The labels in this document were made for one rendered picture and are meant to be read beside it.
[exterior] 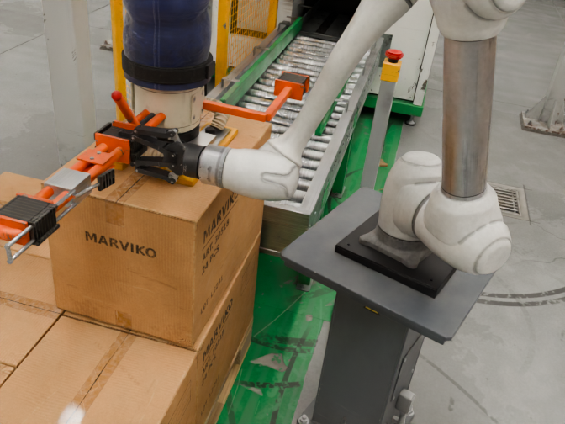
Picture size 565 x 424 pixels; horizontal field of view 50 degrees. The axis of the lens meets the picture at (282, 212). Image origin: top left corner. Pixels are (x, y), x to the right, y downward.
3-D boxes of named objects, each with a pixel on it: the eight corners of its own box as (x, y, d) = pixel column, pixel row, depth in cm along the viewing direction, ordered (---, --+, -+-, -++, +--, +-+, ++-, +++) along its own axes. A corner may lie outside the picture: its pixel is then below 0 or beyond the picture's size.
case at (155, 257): (155, 202, 214) (153, 97, 193) (261, 229, 207) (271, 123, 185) (56, 308, 165) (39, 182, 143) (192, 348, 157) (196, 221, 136)
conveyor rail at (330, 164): (372, 64, 412) (377, 36, 402) (379, 65, 411) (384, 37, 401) (292, 254, 221) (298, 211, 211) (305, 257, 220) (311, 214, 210)
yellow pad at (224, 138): (206, 127, 178) (207, 111, 176) (238, 134, 176) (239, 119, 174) (155, 179, 150) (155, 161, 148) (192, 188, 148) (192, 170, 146)
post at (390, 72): (345, 259, 290) (385, 57, 235) (359, 262, 289) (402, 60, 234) (342, 267, 284) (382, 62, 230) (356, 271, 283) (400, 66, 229)
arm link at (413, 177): (410, 209, 176) (427, 139, 166) (451, 241, 163) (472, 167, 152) (365, 216, 169) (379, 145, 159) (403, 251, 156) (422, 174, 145)
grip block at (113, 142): (111, 141, 143) (110, 119, 140) (149, 150, 142) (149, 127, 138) (92, 156, 136) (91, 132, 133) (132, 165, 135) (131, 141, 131)
